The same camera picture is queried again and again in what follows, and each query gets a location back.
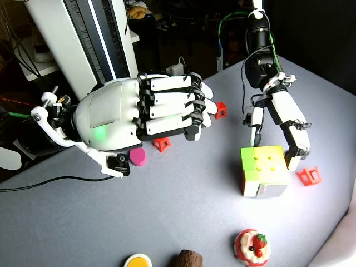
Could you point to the Rubik's cube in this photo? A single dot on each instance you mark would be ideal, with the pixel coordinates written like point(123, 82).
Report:
point(264, 167)

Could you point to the red toy stool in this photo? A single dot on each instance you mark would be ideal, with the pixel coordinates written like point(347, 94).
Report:
point(161, 144)
point(307, 176)
point(221, 109)

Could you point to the magenta round disc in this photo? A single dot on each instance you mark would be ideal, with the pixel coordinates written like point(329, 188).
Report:
point(138, 157)

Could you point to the white power adapter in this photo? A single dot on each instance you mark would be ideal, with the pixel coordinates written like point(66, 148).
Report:
point(175, 69)

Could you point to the grey table cloth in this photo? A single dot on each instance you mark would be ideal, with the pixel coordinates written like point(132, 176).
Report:
point(139, 222)

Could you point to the brown toy log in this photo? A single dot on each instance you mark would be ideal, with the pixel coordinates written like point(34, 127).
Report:
point(189, 258)

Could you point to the toy bread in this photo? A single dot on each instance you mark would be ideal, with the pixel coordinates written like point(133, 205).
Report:
point(136, 12)

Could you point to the white yellow toy egg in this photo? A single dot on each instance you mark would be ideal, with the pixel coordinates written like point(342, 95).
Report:
point(137, 261)

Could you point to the toy strawberry cake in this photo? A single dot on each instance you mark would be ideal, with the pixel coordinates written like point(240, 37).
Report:
point(251, 247)

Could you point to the white robot body column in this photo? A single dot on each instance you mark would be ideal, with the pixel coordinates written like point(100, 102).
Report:
point(69, 41)

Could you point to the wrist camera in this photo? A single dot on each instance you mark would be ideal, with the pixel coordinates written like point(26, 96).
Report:
point(121, 162)

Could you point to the silver post with blue clip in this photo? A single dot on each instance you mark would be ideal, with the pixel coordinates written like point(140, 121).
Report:
point(220, 58)

